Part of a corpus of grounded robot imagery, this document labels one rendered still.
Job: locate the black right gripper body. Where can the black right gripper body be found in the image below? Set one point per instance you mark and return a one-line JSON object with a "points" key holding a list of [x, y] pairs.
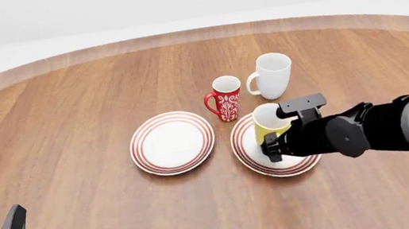
{"points": [[276, 146]]}

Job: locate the yellow and white mug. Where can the yellow and white mug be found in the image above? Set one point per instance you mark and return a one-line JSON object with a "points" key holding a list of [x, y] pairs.
{"points": [[266, 129]]}

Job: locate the grey and black right robot arm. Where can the grey and black right robot arm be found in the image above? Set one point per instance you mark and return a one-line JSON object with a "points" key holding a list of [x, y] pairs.
{"points": [[356, 135]]}

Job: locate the white plate with red rings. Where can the white plate with red rings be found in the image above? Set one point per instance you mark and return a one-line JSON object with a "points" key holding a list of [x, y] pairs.
{"points": [[172, 144], [248, 147]]}

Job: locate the red patterned mug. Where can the red patterned mug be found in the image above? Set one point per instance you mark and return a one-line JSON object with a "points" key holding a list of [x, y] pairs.
{"points": [[228, 103]]}

